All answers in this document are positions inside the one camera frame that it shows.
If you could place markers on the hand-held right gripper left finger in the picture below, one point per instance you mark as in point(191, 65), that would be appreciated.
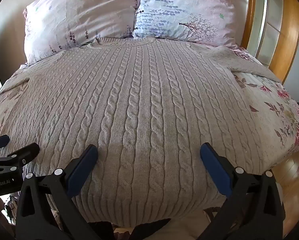
point(82, 172)

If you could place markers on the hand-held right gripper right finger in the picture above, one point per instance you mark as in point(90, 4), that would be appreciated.
point(215, 172)

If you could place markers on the floral bed sheet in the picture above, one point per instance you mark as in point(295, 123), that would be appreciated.
point(267, 110)

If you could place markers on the pink floral pillow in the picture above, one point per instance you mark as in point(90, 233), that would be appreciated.
point(79, 15)

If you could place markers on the wooden headboard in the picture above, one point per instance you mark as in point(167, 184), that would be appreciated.
point(287, 30)

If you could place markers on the lavender print pillow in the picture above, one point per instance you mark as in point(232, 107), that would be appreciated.
point(187, 10)

